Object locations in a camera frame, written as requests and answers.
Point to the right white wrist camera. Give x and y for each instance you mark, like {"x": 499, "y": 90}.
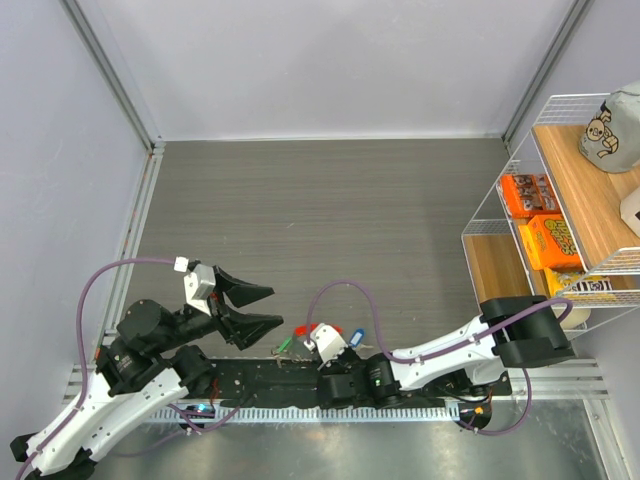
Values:
{"x": 326, "y": 341}

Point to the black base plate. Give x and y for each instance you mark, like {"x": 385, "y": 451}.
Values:
{"x": 265, "y": 383}

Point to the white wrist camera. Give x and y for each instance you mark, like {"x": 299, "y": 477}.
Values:
{"x": 326, "y": 341}
{"x": 199, "y": 283}

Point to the white slotted cable duct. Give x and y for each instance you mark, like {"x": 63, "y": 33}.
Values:
{"x": 166, "y": 415}

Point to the orange yellow snack box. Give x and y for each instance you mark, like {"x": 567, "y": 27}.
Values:
{"x": 548, "y": 243}

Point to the yellow snack bag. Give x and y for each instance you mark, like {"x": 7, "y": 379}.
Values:
{"x": 576, "y": 284}

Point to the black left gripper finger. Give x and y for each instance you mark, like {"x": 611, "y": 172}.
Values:
{"x": 248, "y": 329}
{"x": 239, "y": 292}

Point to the orange snack box top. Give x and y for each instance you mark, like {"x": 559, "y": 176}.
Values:
{"x": 528, "y": 195}

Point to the grey printed pouch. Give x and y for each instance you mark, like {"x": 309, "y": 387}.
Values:
{"x": 611, "y": 139}

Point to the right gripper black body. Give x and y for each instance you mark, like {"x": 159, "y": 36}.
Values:
{"x": 347, "y": 361}

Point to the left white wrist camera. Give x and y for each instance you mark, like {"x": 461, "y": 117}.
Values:
{"x": 199, "y": 283}

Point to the blue key tag right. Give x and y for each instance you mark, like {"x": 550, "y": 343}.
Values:
{"x": 356, "y": 338}

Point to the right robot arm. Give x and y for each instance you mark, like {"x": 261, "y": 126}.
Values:
{"x": 518, "y": 332}

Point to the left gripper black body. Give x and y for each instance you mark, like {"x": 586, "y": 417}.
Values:
{"x": 219, "y": 307}

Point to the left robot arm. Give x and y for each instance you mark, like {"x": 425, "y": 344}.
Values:
{"x": 152, "y": 363}

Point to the green key tag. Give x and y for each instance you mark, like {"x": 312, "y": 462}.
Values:
{"x": 284, "y": 346}

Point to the white wire shelf rack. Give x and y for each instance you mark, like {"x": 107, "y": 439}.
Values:
{"x": 597, "y": 206}

